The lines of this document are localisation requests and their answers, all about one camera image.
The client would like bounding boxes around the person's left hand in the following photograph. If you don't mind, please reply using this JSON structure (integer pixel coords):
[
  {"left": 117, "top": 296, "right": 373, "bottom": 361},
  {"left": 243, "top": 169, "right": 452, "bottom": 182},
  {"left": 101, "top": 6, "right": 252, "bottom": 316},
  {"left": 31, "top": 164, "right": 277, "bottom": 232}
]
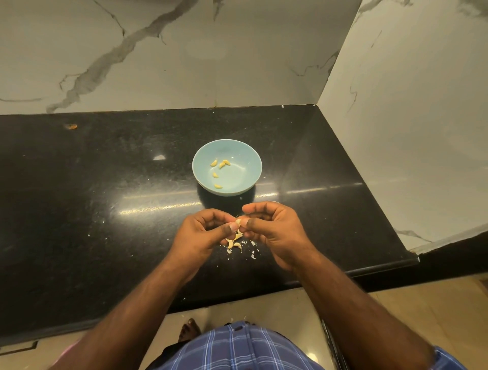
[{"left": 169, "top": 208, "right": 240, "bottom": 285}]

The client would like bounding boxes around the person's right hand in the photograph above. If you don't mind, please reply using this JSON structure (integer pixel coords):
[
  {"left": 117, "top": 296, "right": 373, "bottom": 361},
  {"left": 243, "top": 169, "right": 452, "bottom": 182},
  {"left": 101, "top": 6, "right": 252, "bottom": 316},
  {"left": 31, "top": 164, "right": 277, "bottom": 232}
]
[{"left": 238, "top": 201, "right": 315, "bottom": 271}]

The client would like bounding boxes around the pile of garlic skins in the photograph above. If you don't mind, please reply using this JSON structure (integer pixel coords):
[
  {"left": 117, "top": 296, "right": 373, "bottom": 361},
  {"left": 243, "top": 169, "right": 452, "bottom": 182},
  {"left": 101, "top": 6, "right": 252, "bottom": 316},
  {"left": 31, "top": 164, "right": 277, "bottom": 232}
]
[{"left": 223, "top": 232, "right": 260, "bottom": 260}]

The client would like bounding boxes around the light blue bowl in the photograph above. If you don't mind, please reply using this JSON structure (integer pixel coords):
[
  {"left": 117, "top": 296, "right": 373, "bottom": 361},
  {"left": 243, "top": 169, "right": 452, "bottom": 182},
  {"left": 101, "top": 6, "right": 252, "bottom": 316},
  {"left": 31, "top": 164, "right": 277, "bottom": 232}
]
[{"left": 192, "top": 139, "right": 263, "bottom": 197}]

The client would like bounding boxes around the person's left forearm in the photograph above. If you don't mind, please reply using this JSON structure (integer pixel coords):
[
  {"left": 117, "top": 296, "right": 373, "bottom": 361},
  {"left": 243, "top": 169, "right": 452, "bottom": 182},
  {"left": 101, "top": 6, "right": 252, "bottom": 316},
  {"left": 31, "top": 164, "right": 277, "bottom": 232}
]
[{"left": 49, "top": 265, "right": 198, "bottom": 370}]

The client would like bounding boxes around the person's right forearm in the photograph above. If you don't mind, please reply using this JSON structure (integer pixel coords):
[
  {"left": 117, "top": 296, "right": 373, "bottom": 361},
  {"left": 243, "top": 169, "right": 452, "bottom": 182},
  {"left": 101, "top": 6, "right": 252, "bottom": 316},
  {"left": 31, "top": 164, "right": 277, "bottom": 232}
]
[{"left": 291, "top": 252, "right": 436, "bottom": 370}]

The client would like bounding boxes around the person's left foot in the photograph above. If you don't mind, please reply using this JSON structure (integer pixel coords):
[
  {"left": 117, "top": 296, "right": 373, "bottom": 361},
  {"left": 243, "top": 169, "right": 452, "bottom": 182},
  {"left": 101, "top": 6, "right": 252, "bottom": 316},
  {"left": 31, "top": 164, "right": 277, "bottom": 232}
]
[{"left": 177, "top": 317, "right": 201, "bottom": 343}]

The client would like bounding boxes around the blue plaid shirt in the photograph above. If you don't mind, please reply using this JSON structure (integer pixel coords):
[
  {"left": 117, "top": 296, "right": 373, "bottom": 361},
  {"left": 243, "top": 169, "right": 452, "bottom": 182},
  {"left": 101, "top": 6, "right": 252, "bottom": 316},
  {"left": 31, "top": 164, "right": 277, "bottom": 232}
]
[{"left": 148, "top": 321, "right": 468, "bottom": 370}]

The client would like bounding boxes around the black cabinet trim strip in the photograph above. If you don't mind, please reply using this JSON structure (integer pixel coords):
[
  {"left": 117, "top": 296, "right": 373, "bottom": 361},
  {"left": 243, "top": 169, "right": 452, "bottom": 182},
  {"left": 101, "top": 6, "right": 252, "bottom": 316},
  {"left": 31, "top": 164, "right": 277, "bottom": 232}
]
[{"left": 320, "top": 320, "right": 346, "bottom": 370}]

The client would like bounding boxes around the black drawer handle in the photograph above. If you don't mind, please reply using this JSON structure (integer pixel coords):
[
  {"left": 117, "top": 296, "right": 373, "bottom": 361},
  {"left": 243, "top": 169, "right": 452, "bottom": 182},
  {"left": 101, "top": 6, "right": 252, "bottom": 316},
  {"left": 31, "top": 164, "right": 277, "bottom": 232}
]
[{"left": 0, "top": 341, "right": 38, "bottom": 355}]

